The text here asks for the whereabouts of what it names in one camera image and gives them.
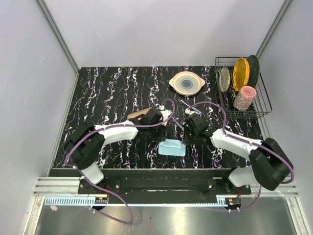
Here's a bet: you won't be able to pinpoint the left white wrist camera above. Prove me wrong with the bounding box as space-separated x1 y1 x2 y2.
159 105 172 121

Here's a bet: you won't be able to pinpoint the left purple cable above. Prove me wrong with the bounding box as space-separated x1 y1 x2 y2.
64 98 176 225

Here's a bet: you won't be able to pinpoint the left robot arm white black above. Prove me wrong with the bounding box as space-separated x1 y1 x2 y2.
64 108 171 194

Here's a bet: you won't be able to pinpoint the beige plate blue rings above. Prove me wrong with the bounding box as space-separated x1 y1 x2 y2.
169 71 205 96

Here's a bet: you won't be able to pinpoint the light blue cleaning cloth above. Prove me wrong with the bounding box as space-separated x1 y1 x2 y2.
158 139 186 157

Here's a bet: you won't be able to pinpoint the yellow scalloped plate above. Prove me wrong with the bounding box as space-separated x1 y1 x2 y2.
232 57 250 92

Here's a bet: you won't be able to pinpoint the black marble pattern mat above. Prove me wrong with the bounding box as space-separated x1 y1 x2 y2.
52 66 249 169

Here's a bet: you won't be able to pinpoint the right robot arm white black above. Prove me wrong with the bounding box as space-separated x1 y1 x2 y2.
183 113 293 194

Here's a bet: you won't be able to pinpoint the black wire dish rack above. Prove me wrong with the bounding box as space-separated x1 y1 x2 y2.
215 56 272 119

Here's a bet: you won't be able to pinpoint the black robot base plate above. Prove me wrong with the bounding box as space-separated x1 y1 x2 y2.
98 169 251 206

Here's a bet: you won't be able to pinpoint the pink patterned cup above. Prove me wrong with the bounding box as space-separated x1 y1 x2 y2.
234 86 257 111

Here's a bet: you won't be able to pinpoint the dark green plate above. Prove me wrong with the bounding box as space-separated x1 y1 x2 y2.
247 55 260 88

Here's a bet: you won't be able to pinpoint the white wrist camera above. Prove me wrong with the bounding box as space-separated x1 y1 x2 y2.
159 105 172 121
184 108 199 116

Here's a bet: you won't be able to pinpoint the purple cable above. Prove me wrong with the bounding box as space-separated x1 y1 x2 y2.
64 98 176 225
187 101 294 212

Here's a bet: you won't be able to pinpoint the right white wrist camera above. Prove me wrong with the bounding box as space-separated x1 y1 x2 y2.
184 108 199 116

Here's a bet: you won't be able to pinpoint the grey speckled plate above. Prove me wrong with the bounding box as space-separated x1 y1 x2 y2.
219 67 230 92

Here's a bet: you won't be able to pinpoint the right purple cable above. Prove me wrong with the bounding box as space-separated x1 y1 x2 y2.
187 101 294 212

